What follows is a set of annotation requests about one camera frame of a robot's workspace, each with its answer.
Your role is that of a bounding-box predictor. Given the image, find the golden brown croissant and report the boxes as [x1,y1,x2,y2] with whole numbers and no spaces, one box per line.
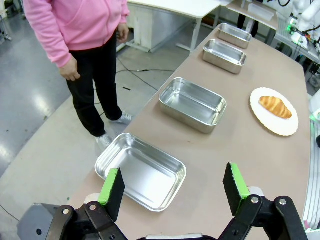
[258,95,293,120]

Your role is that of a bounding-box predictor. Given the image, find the white fluted paper plate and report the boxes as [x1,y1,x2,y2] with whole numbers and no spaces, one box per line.
[249,87,300,137]

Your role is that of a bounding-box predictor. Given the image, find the person's right forearm pink sleeve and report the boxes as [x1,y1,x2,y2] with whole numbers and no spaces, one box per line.
[34,24,74,68]

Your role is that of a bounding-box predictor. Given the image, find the aluminium frame rail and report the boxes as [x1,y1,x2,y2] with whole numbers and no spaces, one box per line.
[302,119,320,227]

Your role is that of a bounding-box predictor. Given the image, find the white top table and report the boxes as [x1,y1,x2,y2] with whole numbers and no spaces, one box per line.
[126,0,232,54]

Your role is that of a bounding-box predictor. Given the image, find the person's right hand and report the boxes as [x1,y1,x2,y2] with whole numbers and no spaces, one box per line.
[59,53,81,82]

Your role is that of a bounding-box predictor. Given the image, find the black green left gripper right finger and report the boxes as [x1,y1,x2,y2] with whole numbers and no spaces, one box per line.
[217,162,309,240]

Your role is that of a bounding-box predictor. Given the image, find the clear plastic box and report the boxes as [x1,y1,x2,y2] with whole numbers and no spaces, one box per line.
[247,4,275,22]

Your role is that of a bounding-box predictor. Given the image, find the beige top side table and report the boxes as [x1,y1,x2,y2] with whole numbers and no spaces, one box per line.
[224,0,280,46]

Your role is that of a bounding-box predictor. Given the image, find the bystander black trousers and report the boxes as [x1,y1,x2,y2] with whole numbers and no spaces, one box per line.
[236,13,260,38]

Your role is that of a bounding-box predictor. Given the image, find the person in pink hoodie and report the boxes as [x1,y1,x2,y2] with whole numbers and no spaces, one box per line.
[22,0,131,68]

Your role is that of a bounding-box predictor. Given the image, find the white sneaker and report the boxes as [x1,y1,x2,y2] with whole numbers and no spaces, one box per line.
[95,133,113,152]
[108,111,134,125]

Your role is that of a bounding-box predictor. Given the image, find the grey metal table foot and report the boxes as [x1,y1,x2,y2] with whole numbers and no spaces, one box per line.
[16,202,63,240]

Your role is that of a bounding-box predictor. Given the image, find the rectangular steel container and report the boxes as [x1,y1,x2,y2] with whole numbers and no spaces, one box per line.
[94,132,188,212]
[201,38,248,75]
[216,22,253,50]
[158,77,228,134]

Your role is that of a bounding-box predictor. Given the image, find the black floor cable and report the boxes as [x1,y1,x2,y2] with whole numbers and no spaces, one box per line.
[115,56,176,92]

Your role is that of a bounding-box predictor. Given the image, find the person's left hand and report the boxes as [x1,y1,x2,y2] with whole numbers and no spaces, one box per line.
[116,22,130,43]

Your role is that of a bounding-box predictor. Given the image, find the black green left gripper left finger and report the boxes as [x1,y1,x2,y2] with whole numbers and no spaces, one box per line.
[44,167,126,240]

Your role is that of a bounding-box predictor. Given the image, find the person's left forearm pink sleeve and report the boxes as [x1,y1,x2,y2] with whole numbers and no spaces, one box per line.
[111,0,131,26]

